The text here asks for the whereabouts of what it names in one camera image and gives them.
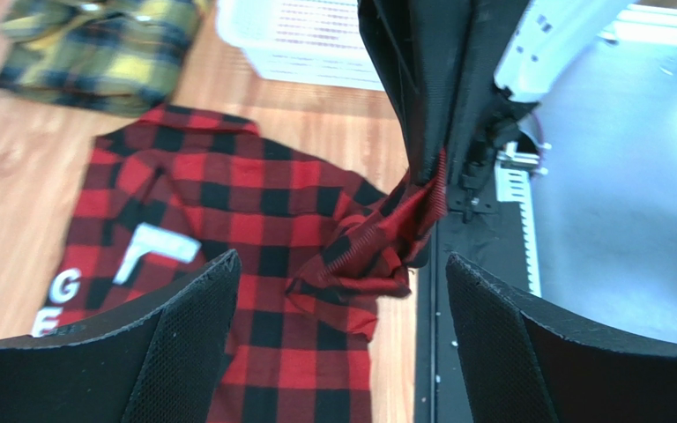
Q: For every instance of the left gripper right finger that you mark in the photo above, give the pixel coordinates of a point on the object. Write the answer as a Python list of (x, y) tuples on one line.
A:
[(592, 372)]

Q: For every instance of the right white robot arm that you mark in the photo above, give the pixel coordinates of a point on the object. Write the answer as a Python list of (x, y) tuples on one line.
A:
[(548, 39)]

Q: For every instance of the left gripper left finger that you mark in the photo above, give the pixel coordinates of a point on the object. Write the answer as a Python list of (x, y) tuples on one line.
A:
[(158, 358)]

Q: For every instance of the yellow plaid folded shirt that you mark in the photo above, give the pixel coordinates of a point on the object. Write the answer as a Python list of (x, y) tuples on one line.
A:
[(117, 57)]

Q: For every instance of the white plastic basket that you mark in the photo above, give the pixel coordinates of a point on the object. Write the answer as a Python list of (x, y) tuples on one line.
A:
[(308, 42)]

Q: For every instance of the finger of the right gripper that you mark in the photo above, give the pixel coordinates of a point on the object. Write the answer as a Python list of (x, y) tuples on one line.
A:
[(417, 48), (482, 114)]

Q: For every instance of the red black plaid shirt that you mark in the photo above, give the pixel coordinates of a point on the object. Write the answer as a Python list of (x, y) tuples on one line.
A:
[(318, 244)]

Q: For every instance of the aluminium frame rail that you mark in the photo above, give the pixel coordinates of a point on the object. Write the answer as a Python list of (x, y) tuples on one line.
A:
[(513, 171)]

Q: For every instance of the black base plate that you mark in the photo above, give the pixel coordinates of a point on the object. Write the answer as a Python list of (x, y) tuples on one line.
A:
[(475, 362)]

